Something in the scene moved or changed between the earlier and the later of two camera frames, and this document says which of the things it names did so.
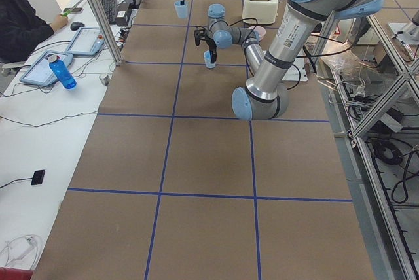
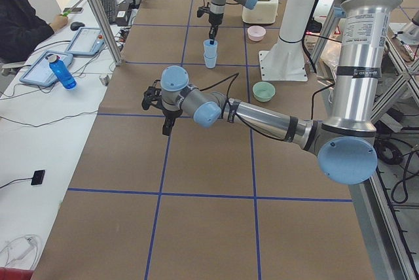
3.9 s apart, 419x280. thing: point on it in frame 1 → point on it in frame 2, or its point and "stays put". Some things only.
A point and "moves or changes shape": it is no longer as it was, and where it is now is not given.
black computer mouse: [74, 25] stays put
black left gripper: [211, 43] → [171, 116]
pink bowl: [260, 31] stays put
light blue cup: [207, 56] stays put
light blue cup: [181, 10] moves or changes shape
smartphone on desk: [74, 10] stays put
